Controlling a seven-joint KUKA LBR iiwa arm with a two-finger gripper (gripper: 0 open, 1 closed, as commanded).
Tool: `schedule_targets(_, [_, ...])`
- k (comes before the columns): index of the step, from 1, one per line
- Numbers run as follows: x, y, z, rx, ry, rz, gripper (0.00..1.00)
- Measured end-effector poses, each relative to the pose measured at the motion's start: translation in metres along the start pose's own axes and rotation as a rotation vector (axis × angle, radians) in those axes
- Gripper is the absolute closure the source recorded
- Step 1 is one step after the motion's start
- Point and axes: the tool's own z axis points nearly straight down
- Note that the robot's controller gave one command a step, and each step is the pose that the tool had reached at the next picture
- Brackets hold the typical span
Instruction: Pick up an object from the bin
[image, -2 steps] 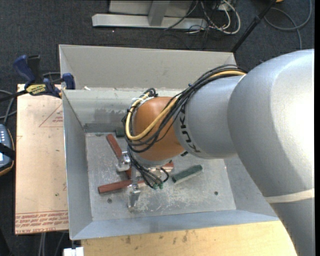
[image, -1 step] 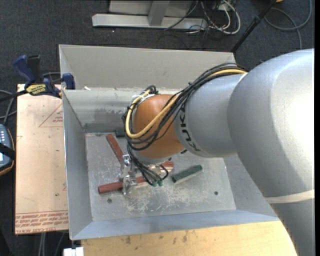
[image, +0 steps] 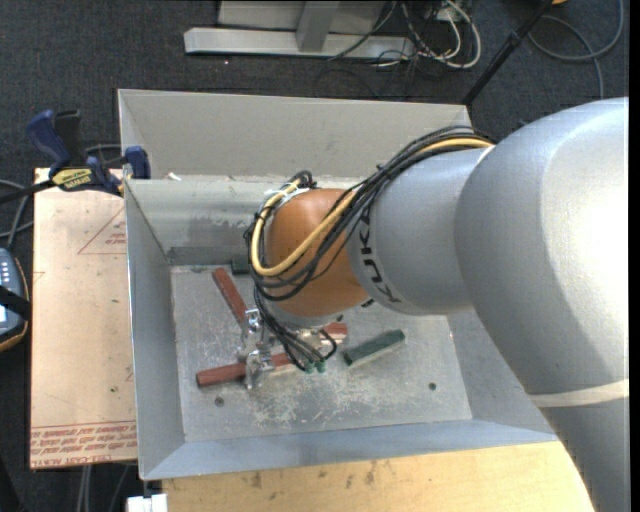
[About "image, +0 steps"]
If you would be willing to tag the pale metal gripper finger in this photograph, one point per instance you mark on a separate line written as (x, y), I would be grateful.
(251, 319)
(257, 369)

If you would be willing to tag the red-brown flat block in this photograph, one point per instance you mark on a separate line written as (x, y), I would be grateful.
(227, 290)
(220, 376)

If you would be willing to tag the dark green flat block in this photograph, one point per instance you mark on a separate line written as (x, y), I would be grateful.
(240, 265)
(374, 346)

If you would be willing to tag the grey metal bin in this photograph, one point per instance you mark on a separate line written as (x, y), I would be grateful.
(310, 400)

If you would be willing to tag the brown cardboard board, red print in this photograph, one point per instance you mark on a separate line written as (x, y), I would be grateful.
(80, 310)

